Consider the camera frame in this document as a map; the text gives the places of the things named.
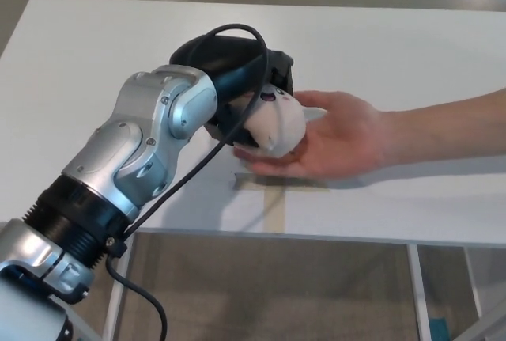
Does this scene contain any person's bare hand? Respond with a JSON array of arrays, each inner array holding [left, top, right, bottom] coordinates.
[[232, 89, 387, 180]]

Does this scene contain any pink dumpling plush toy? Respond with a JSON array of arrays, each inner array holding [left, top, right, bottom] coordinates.
[[232, 82, 308, 158]]

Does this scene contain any white table leg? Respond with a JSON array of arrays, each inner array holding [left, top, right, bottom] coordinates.
[[462, 246, 484, 319], [406, 243, 431, 341], [102, 232, 136, 341]]

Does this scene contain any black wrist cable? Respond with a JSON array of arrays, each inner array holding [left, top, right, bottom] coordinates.
[[104, 22, 270, 341]]

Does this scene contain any person's bare forearm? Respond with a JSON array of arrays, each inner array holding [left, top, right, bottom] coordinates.
[[375, 87, 506, 169]]

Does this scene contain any grey metal frame bar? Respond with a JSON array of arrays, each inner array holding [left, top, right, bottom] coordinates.
[[461, 304, 506, 341]]

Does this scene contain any teal floor tape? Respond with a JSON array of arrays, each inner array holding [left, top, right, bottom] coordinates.
[[430, 316, 450, 341]]

